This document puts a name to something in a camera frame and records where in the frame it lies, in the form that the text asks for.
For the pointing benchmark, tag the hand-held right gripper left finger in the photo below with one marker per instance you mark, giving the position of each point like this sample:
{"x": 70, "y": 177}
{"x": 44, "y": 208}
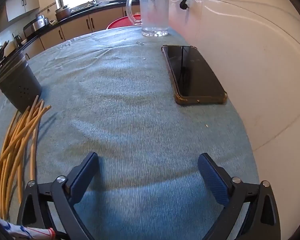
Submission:
{"x": 83, "y": 177}

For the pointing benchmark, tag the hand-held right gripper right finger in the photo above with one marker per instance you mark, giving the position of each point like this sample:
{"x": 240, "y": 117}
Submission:
{"x": 213, "y": 177}

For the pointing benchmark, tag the set of wooden chopsticks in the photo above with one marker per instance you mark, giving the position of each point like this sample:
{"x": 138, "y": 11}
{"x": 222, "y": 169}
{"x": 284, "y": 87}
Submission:
{"x": 20, "y": 140}

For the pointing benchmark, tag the dark grey utensil holder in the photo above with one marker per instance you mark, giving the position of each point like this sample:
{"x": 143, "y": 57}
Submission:
{"x": 17, "y": 82}

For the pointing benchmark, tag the white printed plastic bag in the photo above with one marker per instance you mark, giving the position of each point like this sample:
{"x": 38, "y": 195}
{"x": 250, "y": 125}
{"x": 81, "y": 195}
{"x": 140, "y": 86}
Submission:
{"x": 22, "y": 230}

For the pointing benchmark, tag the teal table cloth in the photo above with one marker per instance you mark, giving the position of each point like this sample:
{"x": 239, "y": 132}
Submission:
{"x": 127, "y": 105}

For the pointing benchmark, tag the small metal paperclip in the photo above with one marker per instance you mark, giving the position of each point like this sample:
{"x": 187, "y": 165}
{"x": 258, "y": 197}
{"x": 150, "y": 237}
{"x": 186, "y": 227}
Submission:
{"x": 140, "y": 43}

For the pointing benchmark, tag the beige lower kitchen cabinets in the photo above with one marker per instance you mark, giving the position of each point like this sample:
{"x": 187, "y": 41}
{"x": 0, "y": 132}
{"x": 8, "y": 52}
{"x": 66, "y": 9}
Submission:
{"x": 77, "y": 28}

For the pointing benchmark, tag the black kettle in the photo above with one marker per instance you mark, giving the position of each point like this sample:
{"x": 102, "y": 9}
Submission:
{"x": 17, "y": 40}

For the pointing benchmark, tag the black kitchen countertop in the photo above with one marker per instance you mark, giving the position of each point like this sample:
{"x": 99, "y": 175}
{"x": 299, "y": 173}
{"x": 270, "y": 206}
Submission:
{"x": 53, "y": 25}

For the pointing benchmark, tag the red plastic stool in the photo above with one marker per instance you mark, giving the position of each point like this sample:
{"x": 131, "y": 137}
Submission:
{"x": 120, "y": 23}

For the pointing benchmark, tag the silver rice cooker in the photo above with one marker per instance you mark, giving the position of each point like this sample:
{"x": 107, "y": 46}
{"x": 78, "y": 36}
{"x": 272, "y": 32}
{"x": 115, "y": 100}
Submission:
{"x": 37, "y": 23}

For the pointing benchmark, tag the brown cooking pot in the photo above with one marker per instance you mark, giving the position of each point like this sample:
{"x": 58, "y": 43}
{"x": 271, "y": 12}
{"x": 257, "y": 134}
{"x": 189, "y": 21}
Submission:
{"x": 62, "y": 12}

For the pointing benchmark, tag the steel kitchen sink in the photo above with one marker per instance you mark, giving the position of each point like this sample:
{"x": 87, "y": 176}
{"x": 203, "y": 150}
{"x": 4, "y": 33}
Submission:
{"x": 90, "y": 5}

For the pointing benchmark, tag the clear glass mug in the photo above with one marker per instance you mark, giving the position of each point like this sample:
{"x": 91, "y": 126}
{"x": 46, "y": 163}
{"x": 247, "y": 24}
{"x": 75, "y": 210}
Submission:
{"x": 153, "y": 10}

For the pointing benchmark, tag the white upper kitchen cabinets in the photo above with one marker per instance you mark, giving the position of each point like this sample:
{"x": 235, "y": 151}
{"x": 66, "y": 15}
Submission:
{"x": 22, "y": 3}

